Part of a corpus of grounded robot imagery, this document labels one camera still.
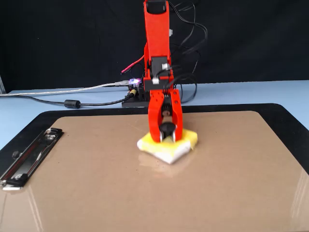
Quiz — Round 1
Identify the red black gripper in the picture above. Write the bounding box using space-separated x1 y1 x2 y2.
142 69 184 144

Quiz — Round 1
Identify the white yellow sponge black knob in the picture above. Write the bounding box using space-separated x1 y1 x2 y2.
136 122 199 166

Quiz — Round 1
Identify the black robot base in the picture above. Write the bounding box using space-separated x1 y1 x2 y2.
121 88 151 109

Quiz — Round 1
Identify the controller board with LED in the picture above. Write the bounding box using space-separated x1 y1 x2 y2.
126 77 143 98

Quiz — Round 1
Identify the brown clipboard board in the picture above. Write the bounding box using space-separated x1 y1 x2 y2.
0 110 309 232

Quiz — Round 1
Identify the black mat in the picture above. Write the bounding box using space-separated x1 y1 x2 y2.
0 103 309 177

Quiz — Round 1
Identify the metal clipboard clip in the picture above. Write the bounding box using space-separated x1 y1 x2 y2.
0 127 64 192

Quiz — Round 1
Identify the pink wire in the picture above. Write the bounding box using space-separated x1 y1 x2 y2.
121 55 146 74

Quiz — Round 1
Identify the black cable with ferrite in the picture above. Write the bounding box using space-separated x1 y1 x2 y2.
13 93 136 110

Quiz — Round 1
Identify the silver USB cable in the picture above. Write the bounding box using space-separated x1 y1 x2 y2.
0 80 131 98

